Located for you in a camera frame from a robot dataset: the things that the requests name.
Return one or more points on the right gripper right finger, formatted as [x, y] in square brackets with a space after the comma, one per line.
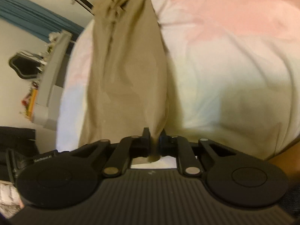
[181, 149]

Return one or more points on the pastel tie-dye bed sheet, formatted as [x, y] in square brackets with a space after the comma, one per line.
[233, 73]

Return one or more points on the white desk with drawers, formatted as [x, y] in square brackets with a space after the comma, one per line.
[51, 84]

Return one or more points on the desk clutter items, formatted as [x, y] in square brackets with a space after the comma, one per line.
[41, 58]

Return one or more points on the tan printed t-shirt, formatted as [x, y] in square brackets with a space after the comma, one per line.
[127, 86]

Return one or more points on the dark framed desk mirror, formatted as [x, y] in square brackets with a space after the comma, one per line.
[25, 67]

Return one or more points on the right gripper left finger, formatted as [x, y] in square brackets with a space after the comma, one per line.
[127, 149]

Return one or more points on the blue curtain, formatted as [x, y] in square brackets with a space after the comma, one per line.
[37, 20]

